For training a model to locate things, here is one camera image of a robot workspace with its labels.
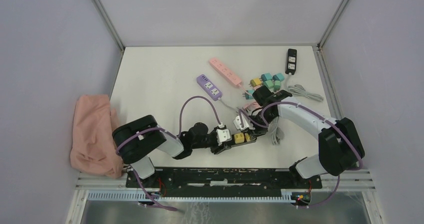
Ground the black power strip green USB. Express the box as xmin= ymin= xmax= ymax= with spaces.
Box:
xmin=285 ymin=49 xmax=297 ymax=75

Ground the white slotted cable duct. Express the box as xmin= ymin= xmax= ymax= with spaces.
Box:
xmin=86 ymin=189 xmax=295 ymax=203

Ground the teal USB charger plug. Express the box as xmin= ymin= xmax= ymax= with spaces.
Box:
xmin=260 ymin=73 xmax=273 ymax=82
xmin=272 ymin=73 xmax=285 ymax=82

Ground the green cube plug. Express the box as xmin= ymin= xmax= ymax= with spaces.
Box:
xmin=263 ymin=80 xmax=274 ymax=89
xmin=273 ymin=80 xmax=281 ymax=92

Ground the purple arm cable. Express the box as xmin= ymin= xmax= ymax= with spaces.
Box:
xmin=115 ymin=96 xmax=223 ymax=212
xmin=238 ymin=101 xmax=364 ymax=209

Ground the pink power strip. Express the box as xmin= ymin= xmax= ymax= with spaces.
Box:
xmin=208 ymin=58 xmax=242 ymax=87

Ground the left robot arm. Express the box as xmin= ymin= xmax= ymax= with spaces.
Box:
xmin=112 ymin=115 xmax=232 ymax=187

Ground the teal cube plug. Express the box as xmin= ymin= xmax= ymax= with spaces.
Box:
xmin=243 ymin=90 xmax=254 ymax=100

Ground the pink cloth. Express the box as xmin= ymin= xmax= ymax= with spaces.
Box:
xmin=70 ymin=94 xmax=124 ymax=178

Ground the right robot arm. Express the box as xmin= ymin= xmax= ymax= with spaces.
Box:
xmin=248 ymin=86 xmax=365 ymax=188

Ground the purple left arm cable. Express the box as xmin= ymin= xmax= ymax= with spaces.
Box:
xmin=115 ymin=96 xmax=223 ymax=212

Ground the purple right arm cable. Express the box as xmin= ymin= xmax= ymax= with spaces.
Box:
xmin=238 ymin=101 xmax=364 ymax=209

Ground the yellow cube plug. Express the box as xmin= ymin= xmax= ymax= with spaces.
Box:
xmin=249 ymin=78 xmax=262 ymax=87

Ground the yellow charger plug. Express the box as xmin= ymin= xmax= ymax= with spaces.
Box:
xmin=233 ymin=133 xmax=245 ymax=144
xmin=244 ymin=133 xmax=251 ymax=142

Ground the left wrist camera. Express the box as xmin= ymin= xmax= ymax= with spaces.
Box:
xmin=215 ymin=125 xmax=232 ymax=145

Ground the small black power strip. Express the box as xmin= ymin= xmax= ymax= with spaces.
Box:
xmin=224 ymin=132 xmax=257 ymax=149

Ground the purple power strip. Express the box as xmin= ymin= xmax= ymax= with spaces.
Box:
xmin=196 ymin=74 xmax=223 ymax=101

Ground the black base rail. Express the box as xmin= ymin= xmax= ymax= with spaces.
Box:
xmin=141 ymin=167 xmax=323 ymax=197

